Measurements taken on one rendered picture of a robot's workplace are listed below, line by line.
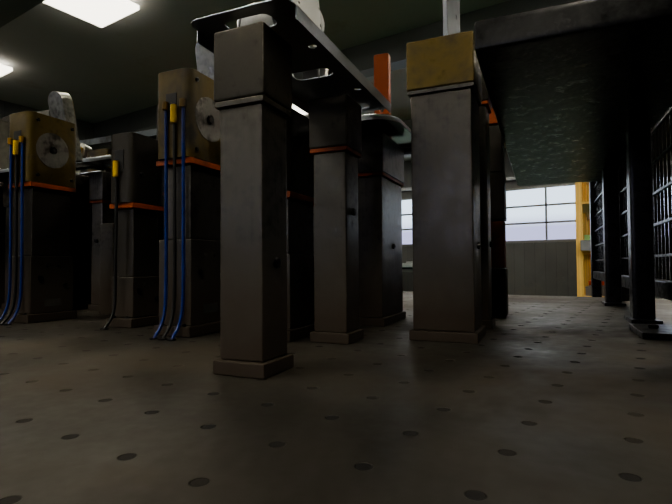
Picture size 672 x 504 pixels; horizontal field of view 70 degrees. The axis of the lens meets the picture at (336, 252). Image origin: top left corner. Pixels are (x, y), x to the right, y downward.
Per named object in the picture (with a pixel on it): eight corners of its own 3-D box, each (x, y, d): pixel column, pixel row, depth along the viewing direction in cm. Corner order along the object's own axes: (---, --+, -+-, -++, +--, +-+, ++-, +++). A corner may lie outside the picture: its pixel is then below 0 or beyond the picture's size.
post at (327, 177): (309, 342, 56) (308, 98, 57) (326, 336, 61) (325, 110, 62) (348, 344, 54) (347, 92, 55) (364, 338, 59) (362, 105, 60)
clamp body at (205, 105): (134, 341, 60) (135, 66, 61) (196, 329, 71) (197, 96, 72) (175, 345, 57) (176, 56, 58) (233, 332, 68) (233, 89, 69)
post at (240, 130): (212, 374, 40) (212, 31, 41) (246, 363, 44) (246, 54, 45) (264, 379, 38) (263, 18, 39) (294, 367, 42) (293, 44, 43)
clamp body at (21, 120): (-17, 326, 77) (-14, 110, 78) (53, 318, 87) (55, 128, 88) (10, 328, 74) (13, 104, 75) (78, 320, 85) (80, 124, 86)
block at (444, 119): (408, 340, 57) (405, 41, 58) (424, 331, 65) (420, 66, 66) (478, 344, 54) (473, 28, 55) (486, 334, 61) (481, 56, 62)
